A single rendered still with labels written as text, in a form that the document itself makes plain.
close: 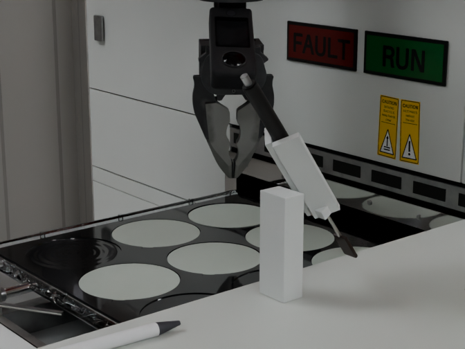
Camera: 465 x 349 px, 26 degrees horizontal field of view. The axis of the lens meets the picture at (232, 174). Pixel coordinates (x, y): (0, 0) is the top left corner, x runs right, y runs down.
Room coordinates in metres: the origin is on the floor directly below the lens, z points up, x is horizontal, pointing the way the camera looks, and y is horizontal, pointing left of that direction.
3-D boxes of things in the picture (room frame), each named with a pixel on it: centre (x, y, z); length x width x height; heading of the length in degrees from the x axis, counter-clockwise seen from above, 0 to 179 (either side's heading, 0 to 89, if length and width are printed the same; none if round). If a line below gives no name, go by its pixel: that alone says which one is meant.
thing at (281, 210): (0.75, -0.05, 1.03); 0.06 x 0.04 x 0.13; 129
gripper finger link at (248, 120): (1.13, -0.01, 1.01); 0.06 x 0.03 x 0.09; 4
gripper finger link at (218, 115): (1.13, 0.02, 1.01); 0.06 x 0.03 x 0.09; 4
